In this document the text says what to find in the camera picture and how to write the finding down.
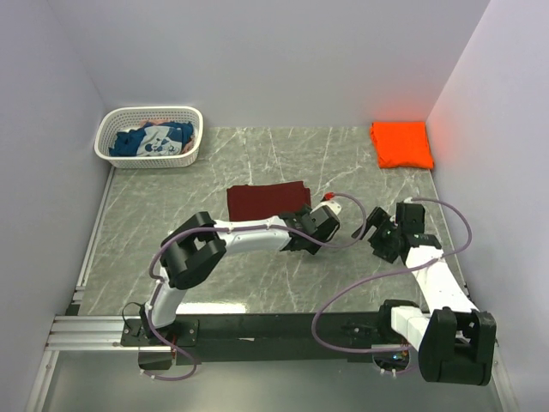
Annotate dark red t shirt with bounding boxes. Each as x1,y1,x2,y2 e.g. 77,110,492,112
226,181,311,221

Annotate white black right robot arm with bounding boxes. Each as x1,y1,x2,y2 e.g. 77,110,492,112
365,202,497,386

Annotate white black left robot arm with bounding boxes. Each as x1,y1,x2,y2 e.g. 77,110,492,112
140,200,341,338

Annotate folded orange t shirt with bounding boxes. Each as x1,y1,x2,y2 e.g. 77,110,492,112
370,122,435,170

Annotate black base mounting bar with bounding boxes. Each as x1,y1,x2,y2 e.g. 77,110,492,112
120,312,411,371

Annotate pink garment in basket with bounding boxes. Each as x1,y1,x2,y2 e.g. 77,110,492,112
181,122,201,155

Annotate blue printed t shirt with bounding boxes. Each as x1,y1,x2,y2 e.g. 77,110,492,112
109,121,186,157

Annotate white perforated laundry basket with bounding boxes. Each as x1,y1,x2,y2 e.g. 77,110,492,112
94,106,203,169

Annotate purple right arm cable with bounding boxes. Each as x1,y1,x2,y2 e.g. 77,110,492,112
311,197,474,354

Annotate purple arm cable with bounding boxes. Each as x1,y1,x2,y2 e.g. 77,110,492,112
311,197,474,354
148,191,369,381

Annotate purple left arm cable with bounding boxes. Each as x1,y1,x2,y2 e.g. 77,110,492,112
148,191,369,381

